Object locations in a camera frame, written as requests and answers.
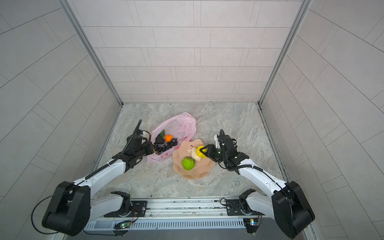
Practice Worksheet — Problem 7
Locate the orange fake tangerine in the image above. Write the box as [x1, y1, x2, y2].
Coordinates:
[165, 135, 173, 142]

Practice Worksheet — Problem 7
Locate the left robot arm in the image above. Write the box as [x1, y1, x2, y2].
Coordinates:
[42, 130, 154, 236]

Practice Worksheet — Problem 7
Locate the cream fake garlic bulb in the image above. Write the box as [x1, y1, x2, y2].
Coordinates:
[191, 147, 202, 161]

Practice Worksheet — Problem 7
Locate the dark green fake lime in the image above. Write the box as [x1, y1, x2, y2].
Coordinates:
[159, 130, 166, 138]

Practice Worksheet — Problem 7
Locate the white vented grille strip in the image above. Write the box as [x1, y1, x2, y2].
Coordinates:
[85, 218, 245, 233]

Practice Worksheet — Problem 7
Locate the dark brown fake fruit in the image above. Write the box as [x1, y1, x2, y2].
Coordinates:
[155, 135, 166, 145]

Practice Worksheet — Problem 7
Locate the circuit board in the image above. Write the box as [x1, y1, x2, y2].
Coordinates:
[243, 219, 262, 234]
[114, 221, 133, 230]

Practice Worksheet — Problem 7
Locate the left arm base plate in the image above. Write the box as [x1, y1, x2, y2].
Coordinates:
[104, 201, 148, 218]

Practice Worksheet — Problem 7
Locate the pink plastic bag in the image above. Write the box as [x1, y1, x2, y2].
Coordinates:
[147, 112, 197, 163]

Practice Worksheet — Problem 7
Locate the left circuit board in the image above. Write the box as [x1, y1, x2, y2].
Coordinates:
[114, 221, 133, 230]

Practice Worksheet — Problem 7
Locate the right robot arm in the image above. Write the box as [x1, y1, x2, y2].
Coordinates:
[197, 130, 316, 239]

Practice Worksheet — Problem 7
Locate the aluminium mounting rail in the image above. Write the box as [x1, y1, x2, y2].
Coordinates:
[86, 196, 311, 221]

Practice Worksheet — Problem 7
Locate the right circuit board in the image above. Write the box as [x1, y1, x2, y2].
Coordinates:
[243, 219, 262, 234]

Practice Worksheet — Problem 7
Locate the green fake fruit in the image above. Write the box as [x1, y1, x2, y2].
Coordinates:
[182, 157, 196, 171]

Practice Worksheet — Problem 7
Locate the yellow fake lemon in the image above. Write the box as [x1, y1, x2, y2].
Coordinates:
[196, 146, 207, 159]

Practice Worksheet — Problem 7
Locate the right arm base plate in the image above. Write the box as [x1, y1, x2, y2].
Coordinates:
[221, 199, 264, 216]

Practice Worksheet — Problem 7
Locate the dark fake grapes bunch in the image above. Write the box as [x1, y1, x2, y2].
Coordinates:
[154, 139, 178, 155]

